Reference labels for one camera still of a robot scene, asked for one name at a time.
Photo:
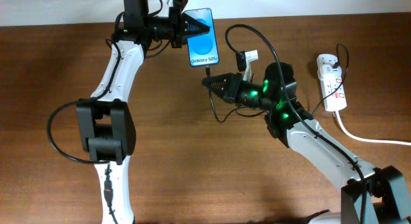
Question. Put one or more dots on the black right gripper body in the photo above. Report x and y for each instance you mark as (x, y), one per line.
(250, 94)

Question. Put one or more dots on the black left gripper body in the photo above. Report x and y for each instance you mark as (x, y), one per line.
(174, 16)

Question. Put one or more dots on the blue Galaxy smartphone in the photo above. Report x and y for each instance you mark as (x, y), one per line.
(203, 49)

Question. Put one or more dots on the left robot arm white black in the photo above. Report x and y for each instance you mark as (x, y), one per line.
(107, 130)

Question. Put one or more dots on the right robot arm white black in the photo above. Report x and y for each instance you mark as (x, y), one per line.
(368, 194)

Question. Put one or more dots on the white USB charger adapter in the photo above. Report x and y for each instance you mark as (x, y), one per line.
(328, 67)

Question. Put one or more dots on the white power strip red switches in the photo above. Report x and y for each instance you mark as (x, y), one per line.
(333, 94)

